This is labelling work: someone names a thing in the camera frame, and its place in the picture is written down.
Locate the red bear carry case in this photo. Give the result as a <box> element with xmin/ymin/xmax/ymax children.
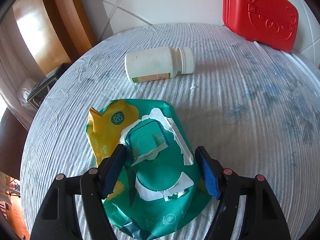
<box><xmin>222</xmin><ymin>0</ymin><xmax>299</xmax><ymax>53</ymax></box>

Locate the green yellow wet wipes pack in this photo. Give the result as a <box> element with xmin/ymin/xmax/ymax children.
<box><xmin>86</xmin><ymin>99</ymin><xmax>211</xmax><ymax>239</ymax></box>

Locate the white pill bottle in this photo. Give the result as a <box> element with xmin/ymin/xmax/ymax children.
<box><xmin>124</xmin><ymin>47</ymin><xmax>195</xmax><ymax>83</ymax></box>

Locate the dark box beside bed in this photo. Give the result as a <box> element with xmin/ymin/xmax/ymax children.
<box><xmin>27</xmin><ymin>63</ymin><xmax>71</xmax><ymax>110</ymax></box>

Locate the patterned white bed cover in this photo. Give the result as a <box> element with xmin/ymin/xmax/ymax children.
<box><xmin>20</xmin><ymin>24</ymin><xmax>319</xmax><ymax>239</ymax></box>

